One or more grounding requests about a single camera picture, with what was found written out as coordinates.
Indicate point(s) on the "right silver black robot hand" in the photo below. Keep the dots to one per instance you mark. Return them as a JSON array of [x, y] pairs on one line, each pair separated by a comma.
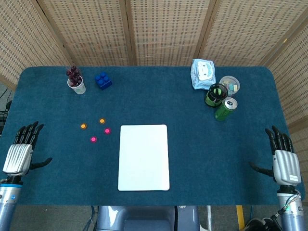
[[286, 166]]

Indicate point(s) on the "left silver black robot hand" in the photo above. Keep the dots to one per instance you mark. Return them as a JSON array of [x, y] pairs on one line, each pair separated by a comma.
[[18, 156]]

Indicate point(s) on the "orange button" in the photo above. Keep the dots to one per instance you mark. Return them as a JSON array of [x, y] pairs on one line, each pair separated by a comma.
[[102, 120], [83, 125]]

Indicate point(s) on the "pink button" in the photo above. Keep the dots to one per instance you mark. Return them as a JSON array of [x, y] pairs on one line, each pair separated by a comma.
[[93, 139], [107, 130]]

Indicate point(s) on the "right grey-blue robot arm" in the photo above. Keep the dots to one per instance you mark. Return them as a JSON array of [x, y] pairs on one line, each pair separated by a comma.
[[292, 216]]

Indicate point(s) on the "blue toy brick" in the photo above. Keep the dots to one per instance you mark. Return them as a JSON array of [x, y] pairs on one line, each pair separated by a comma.
[[103, 81]]

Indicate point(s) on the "white rectangular board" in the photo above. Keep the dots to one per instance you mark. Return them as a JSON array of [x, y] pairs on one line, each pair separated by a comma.
[[143, 158]]

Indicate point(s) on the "green drink can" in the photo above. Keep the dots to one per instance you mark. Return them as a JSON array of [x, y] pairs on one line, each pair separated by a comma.
[[225, 110]]

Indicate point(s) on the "white paper cup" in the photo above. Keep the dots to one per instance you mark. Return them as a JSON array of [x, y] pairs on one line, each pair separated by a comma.
[[80, 89]]

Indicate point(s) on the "white metal table leg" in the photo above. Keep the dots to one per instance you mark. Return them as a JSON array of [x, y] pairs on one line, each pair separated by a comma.
[[209, 219]]

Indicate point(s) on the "dark teal table mat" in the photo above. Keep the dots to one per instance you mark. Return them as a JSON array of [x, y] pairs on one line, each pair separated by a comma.
[[192, 144]]

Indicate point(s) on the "clear round plastic container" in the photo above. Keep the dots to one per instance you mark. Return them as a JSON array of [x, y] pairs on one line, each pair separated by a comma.
[[233, 85]]

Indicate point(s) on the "dark red grape bunch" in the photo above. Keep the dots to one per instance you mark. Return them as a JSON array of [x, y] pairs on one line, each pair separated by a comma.
[[73, 74]]

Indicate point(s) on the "black green mesh pen holder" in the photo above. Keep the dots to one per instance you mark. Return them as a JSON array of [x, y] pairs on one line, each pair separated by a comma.
[[214, 96]]

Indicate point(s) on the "light blue wet wipes pack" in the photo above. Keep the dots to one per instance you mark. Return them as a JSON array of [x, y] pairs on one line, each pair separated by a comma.
[[203, 74]]

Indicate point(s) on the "grey-blue robot torso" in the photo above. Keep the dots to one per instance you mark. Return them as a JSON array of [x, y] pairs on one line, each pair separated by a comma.
[[144, 219]]

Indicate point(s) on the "woven bamboo folding screen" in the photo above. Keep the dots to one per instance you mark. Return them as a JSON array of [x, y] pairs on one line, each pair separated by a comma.
[[168, 31]]

